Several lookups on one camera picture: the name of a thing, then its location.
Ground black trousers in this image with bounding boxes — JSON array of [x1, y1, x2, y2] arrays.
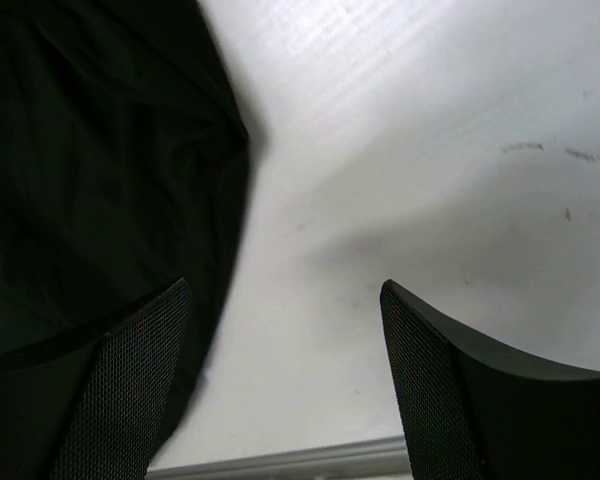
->
[[0, 1, 250, 445]]

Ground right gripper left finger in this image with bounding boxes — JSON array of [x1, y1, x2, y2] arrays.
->
[[0, 279, 189, 479]]

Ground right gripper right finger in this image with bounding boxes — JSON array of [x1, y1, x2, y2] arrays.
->
[[380, 280, 600, 479]]

